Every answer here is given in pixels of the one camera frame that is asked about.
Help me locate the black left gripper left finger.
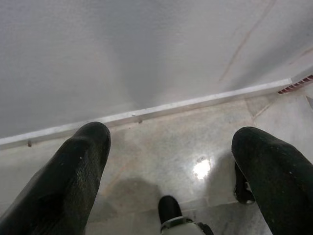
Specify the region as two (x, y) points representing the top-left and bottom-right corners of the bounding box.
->
(0, 121), (112, 235)

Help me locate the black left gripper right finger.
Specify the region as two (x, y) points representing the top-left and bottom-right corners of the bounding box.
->
(231, 126), (313, 235)

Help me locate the red slatted vent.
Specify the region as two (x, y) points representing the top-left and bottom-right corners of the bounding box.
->
(277, 74), (313, 95)

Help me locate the robot left foot black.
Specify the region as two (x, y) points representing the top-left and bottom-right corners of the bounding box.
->
(157, 195), (215, 235)

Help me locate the white baseboard strip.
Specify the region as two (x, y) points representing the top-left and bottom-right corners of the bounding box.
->
(0, 77), (294, 151)

